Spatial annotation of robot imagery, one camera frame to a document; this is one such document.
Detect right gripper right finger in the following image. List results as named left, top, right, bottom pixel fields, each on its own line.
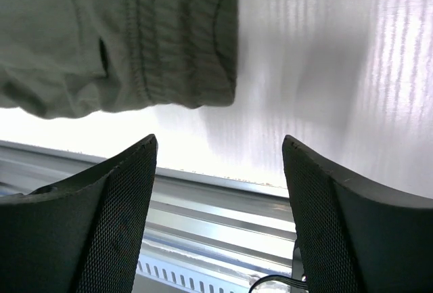
left=282, top=135, right=432, bottom=292

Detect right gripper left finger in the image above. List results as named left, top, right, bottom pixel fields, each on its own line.
left=1, top=135, right=158, bottom=292

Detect olive green shorts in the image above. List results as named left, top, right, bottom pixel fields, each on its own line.
left=1, top=0, right=239, bottom=119

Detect white slotted cable duct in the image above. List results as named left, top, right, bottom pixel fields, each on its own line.
left=136, top=258, right=250, bottom=293

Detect aluminium frame rail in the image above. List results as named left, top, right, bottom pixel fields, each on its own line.
left=1, top=141, right=296, bottom=272

